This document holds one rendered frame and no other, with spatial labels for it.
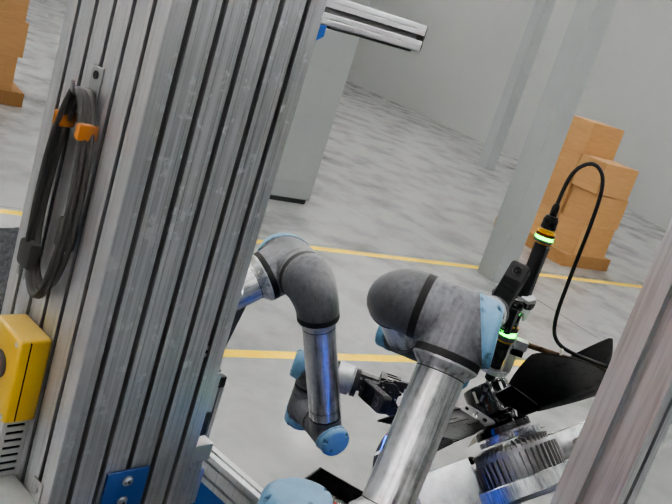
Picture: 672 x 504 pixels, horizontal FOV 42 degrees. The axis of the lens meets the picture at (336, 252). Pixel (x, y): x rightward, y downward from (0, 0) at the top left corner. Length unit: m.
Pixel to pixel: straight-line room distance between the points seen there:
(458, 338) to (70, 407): 0.61
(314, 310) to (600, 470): 1.31
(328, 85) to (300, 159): 0.77
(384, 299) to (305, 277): 0.42
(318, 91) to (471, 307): 7.19
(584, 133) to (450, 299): 8.97
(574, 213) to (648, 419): 9.75
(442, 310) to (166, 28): 0.65
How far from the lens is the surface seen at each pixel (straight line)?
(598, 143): 10.48
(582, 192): 10.31
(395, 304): 1.47
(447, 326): 1.45
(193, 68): 1.16
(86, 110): 1.21
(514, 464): 2.20
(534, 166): 8.19
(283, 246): 1.97
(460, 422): 2.13
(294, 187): 8.76
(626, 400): 0.61
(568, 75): 8.15
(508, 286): 1.98
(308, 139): 8.66
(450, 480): 2.22
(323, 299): 1.88
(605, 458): 0.63
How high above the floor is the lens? 2.03
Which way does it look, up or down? 15 degrees down
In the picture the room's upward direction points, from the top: 18 degrees clockwise
